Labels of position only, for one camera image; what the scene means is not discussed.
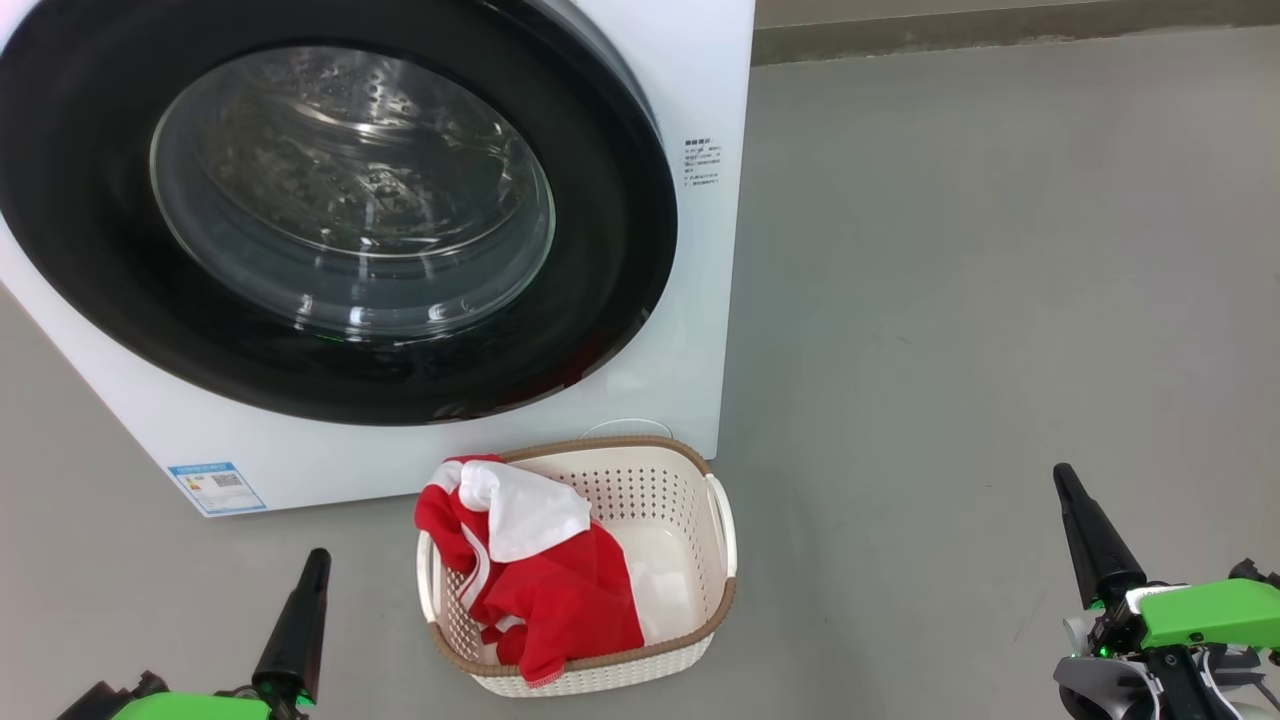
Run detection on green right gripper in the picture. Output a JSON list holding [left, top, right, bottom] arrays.
[[1052, 463, 1280, 657]]

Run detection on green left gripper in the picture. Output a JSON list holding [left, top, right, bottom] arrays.
[[111, 548, 332, 720]]

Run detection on red and white garment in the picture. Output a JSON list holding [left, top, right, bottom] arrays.
[[414, 454, 647, 690]]

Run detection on black round glass washer door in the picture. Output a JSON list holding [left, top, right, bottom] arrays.
[[0, 0, 679, 427]]

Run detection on cream perforated basket brown rim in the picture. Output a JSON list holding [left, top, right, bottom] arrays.
[[416, 435, 739, 699]]

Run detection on white front-load washing machine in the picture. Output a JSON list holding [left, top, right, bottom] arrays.
[[0, 0, 757, 518]]

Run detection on blue energy label sticker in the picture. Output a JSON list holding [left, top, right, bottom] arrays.
[[167, 461, 268, 517]]

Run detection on round filter cover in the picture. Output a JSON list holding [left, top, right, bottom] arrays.
[[579, 417, 674, 442]]

